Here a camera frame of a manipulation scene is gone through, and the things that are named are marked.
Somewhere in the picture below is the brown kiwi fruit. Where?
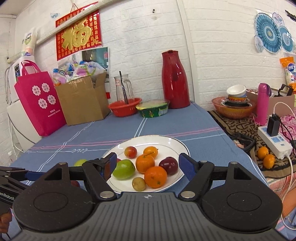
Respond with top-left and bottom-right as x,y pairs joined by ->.
132,177 -> 147,192

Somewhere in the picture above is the large orange with stem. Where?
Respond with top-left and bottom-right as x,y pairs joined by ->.
135,154 -> 155,174

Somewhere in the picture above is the orange tangerine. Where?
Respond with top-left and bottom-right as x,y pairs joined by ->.
143,146 -> 158,159

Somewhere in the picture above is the dark red plum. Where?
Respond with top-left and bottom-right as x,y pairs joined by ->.
71,180 -> 80,188

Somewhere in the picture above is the person's left hand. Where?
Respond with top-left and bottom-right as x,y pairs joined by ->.
0,210 -> 12,233

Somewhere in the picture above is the green apple on table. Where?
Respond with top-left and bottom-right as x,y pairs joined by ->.
74,159 -> 87,167

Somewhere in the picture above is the green mango-shaped fruit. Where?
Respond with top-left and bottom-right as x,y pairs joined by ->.
112,159 -> 135,180

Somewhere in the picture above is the dark plum on plate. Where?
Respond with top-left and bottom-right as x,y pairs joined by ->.
159,157 -> 179,175

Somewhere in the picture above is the blue striped tablecloth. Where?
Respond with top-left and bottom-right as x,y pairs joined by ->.
13,103 -> 265,181

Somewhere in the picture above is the red peach on plate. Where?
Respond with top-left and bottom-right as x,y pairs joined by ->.
124,146 -> 137,159

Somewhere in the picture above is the white appliance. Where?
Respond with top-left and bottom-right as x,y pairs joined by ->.
4,55 -> 43,151

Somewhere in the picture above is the orange on plate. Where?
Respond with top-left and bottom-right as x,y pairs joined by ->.
144,166 -> 168,189

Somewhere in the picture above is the orange on side table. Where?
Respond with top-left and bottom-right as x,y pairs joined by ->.
257,146 -> 269,160

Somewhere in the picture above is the red plastic basket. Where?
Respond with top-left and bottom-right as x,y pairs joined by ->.
108,98 -> 142,118

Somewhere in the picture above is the cardboard box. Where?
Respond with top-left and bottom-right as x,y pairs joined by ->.
56,72 -> 110,126

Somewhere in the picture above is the amber glass bowl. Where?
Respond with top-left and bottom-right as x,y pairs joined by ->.
212,97 -> 256,120

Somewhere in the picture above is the green foil bowl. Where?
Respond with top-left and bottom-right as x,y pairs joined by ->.
136,99 -> 170,118

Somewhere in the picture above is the white power strip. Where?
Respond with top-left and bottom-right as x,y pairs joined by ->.
257,126 -> 292,160

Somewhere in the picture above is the red thermos jug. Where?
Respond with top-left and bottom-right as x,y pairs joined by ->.
162,50 -> 190,109

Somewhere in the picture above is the pink shopping bag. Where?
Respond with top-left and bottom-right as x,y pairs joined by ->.
14,60 -> 66,137

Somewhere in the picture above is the black power adapter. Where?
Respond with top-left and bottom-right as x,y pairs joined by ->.
267,113 -> 280,137

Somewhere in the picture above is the glass pitcher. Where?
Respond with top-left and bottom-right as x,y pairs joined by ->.
114,71 -> 134,104

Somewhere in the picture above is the white paper cup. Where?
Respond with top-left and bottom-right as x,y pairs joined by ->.
226,84 -> 246,97

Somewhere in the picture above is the pink floral table cover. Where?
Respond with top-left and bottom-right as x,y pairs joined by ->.
280,114 -> 296,142

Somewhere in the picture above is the floral cloth in box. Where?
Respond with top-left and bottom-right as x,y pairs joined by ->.
53,61 -> 107,86

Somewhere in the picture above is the pink thermos bottle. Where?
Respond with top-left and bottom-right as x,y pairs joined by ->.
255,83 -> 272,126

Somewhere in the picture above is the orange snack bag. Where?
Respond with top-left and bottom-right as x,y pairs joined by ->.
280,56 -> 296,94

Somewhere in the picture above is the blue paper fan decoration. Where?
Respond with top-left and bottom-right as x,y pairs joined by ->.
254,12 -> 295,54

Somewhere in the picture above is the red fu wall poster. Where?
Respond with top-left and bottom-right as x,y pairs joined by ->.
56,10 -> 102,61

